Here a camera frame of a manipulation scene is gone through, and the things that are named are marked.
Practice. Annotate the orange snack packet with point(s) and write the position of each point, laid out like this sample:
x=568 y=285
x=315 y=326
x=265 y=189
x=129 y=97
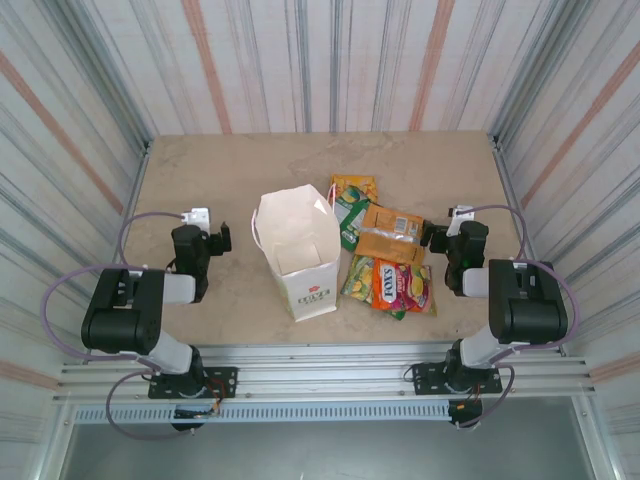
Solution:
x=392 y=245

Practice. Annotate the red Fox's candy bag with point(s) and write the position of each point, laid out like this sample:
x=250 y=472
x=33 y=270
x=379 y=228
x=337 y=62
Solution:
x=400 y=290

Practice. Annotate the white paper bag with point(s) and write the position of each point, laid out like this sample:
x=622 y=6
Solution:
x=300 y=225

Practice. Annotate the green Fox's candy bag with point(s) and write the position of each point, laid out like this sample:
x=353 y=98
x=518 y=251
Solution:
x=350 y=220

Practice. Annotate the yellow-green Fox's candy bag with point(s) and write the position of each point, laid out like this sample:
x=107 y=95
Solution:
x=357 y=280

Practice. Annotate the yellow snack packet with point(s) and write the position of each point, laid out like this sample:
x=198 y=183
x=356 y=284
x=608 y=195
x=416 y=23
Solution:
x=355 y=182

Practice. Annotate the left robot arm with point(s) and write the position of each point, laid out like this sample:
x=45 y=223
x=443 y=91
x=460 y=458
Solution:
x=120 y=320

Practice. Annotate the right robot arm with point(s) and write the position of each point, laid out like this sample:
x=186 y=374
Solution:
x=530 y=310

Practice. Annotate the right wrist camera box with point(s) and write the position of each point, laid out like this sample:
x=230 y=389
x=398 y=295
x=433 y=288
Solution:
x=454 y=225

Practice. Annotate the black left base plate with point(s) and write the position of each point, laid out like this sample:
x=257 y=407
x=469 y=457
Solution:
x=225 y=380

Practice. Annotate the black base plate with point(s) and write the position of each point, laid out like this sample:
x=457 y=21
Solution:
x=425 y=380
x=225 y=380

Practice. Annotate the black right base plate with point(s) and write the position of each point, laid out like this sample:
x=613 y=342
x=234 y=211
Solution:
x=425 y=380

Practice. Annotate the aluminium rail frame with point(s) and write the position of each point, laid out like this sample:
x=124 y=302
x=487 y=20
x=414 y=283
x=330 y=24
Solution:
x=325 y=370

